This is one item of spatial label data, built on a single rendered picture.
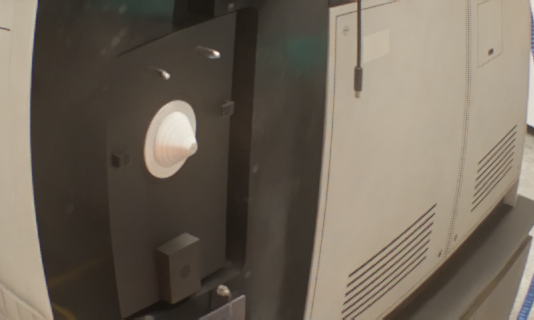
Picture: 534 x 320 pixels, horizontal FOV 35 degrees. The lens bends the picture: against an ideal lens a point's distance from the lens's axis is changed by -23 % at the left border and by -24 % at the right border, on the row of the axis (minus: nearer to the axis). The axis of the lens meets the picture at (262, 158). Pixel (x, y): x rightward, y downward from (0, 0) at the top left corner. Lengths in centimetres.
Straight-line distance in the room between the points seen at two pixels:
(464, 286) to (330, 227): 52
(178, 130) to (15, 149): 19
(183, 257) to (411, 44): 41
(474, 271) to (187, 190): 81
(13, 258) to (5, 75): 17
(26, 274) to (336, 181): 43
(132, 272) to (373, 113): 36
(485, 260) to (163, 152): 91
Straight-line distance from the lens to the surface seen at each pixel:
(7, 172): 73
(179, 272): 88
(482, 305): 163
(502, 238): 172
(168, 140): 82
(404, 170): 121
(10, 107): 70
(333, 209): 108
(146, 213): 85
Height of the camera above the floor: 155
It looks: 25 degrees down
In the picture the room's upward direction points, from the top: 3 degrees clockwise
